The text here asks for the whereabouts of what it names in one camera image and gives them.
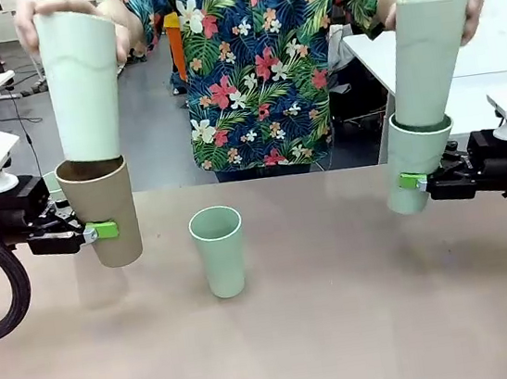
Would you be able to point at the person's right forearm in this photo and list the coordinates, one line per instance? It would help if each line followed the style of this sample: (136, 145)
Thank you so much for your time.
(134, 32)

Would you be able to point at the pale green plastic cup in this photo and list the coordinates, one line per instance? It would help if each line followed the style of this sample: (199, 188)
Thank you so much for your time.
(410, 155)
(221, 264)
(428, 63)
(81, 90)
(53, 185)

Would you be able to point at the person's left forearm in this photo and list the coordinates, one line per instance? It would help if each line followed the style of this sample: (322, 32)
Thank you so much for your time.
(397, 2)

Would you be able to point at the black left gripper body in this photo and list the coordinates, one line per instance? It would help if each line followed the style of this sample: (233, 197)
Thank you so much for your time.
(13, 211)

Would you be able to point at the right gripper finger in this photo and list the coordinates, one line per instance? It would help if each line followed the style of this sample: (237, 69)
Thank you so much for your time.
(455, 156)
(454, 188)

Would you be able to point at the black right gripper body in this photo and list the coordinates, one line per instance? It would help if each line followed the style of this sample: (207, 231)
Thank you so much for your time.
(498, 166)

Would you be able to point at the white ribbed plastic basket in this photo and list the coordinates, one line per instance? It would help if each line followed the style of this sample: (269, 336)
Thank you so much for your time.
(493, 55)

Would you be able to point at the person in floral shirt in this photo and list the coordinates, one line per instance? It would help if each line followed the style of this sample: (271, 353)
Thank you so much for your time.
(258, 81)

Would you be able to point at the person's right hand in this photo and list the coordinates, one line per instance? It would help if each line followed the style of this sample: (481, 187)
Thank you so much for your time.
(56, 3)

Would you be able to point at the brown plastic cup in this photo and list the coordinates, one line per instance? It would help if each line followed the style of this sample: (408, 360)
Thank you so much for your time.
(110, 203)

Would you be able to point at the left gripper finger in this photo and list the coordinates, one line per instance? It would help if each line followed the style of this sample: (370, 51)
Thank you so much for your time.
(67, 213)
(59, 244)

